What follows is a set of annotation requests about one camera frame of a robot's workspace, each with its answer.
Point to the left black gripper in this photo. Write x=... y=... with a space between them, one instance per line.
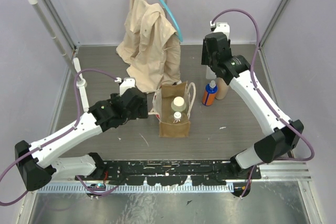
x=140 y=106

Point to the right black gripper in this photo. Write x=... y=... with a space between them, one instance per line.
x=205 y=60

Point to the brown canvas bag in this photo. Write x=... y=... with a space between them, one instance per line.
x=161 y=108

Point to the beige pink bottle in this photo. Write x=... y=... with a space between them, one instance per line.
x=222 y=89

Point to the blue cap bottle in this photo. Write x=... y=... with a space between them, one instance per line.
x=209 y=93

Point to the green bottle beige cap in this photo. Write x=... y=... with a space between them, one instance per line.
x=178 y=105

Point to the white bottle black cap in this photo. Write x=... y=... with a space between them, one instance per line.
x=210 y=75

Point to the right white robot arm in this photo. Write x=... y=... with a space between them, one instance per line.
x=280 y=131

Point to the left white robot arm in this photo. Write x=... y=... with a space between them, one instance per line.
x=41 y=161

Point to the clear bottle white cap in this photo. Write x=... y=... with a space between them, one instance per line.
x=177 y=118

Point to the beige shirt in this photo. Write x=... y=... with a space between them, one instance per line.
x=150 y=47

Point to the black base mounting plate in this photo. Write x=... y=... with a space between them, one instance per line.
x=169 y=173

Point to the white clothes rack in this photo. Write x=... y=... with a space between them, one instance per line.
x=71 y=61

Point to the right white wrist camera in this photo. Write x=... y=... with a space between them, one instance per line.
x=222 y=27

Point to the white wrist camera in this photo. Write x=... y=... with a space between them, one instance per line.
x=125 y=84
x=222 y=27

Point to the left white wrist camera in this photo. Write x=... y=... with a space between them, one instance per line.
x=125 y=84

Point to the aluminium front rail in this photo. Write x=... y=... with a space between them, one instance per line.
x=277 y=171

